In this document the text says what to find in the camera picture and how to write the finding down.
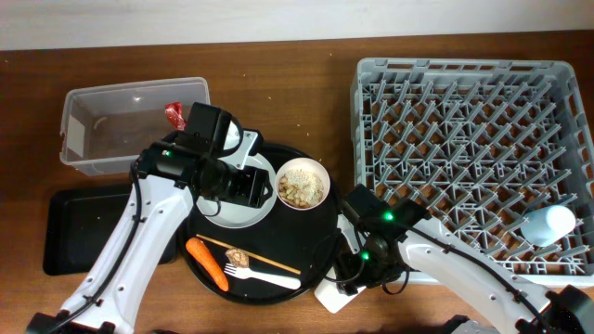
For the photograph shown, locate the grey plate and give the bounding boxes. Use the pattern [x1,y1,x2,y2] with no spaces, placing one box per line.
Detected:
[196,154,277,229]

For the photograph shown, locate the white plastic fork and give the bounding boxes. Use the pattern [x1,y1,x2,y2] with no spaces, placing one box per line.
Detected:
[224,263,301,289]

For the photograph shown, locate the clear plastic bin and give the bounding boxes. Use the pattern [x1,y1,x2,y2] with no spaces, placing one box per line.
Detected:
[59,77,210,176]

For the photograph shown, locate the red snack wrapper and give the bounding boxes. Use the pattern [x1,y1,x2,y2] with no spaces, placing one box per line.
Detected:
[164,102,187,131]

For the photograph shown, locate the white cup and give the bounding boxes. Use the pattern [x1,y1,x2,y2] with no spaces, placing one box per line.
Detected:
[314,279,366,314]

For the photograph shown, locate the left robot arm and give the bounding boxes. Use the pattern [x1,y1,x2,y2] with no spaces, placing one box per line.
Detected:
[26,102,273,333]

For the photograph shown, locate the brown food scrap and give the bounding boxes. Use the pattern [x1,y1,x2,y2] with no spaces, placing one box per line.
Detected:
[226,249,250,268]

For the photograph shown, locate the light blue cup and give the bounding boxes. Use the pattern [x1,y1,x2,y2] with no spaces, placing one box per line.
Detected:
[521,205,576,248]

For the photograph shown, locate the round black tray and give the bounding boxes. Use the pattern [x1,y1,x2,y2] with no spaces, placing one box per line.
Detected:
[178,142,345,306]

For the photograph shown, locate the orange carrot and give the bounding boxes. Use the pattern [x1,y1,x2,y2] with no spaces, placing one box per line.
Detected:
[186,238,229,292]

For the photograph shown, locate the black rectangular tray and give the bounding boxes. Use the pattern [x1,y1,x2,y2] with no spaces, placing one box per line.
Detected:
[43,184,180,277]

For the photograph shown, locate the grey dishwasher rack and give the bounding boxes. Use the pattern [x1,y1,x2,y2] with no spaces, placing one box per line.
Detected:
[351,58,593,288]

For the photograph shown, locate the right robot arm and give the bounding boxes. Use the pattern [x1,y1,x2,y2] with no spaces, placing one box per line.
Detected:
[335,185,593,333]

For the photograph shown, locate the wooden chopstick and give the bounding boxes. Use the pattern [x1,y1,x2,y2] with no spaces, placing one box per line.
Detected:
[195,234,302,276]

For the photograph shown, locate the pink bowl with scraps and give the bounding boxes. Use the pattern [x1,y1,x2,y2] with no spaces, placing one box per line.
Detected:
[273,158,330,211]

